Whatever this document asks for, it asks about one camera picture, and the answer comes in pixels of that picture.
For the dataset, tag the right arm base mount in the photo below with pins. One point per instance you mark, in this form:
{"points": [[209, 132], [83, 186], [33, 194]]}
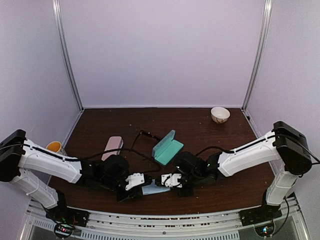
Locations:
{"points": [[262, 220]]}

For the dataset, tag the white ceramic bowl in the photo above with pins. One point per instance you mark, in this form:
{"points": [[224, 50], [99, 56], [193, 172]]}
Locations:
{"points": [[219, 114]]}

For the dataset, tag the aluminium front rail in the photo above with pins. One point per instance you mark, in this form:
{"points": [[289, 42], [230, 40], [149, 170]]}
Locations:
{"points": [[223, 225]]}

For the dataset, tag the grey-blue glasses case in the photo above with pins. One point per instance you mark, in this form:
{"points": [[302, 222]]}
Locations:
{"points": [[167, 149]]}

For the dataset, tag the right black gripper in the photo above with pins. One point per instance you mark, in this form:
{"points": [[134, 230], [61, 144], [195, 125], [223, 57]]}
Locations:
{"points": [[188, 192]]}

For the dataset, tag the pink glasses case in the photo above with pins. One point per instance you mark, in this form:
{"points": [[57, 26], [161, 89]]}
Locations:
{"points": [[114, 142]]}

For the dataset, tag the light blue cloth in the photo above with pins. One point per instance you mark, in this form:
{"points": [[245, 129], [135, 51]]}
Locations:
{"points": [[154, 189]]}

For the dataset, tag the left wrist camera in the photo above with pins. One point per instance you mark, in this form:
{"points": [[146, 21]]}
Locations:
{"points": [[137, 179]]}

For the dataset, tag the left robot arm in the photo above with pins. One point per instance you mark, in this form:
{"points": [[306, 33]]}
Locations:
{"points": [[19, 156]]}

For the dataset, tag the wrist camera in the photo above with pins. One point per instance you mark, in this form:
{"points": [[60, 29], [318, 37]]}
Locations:
{"points": [[137, 179], [171, 180]]}

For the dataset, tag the aluminium frame post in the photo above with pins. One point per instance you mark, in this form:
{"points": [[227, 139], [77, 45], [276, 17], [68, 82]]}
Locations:
{"points": [[264, 30], [65, 53]]}

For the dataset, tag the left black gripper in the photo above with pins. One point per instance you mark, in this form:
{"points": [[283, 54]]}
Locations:
{"points": [[133, 193]]}

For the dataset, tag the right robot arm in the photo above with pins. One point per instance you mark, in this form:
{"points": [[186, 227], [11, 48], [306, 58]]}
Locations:
{"points": [[283, 143]]}

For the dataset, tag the right aluminium frame post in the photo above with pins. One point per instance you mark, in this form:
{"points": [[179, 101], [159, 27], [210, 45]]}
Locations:
{"points": [[264, 30]]}

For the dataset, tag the patterned mug orange inside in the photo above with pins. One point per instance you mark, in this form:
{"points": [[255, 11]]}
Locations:
{"points": [[56, 147]]}

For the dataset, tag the left aluminium frame post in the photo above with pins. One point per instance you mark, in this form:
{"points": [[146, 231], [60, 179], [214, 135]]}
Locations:
{"points": [[65, 53]]}

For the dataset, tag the dark sunglasses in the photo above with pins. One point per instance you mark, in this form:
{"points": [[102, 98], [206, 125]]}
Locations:
{"points": [[141, 135]]}

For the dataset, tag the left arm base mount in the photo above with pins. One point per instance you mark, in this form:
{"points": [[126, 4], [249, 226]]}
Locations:
{"points": [[66, 223]]}

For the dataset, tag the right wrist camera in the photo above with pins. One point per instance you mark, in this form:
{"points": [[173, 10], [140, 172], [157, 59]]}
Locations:
{"points": [[171, 180]]}

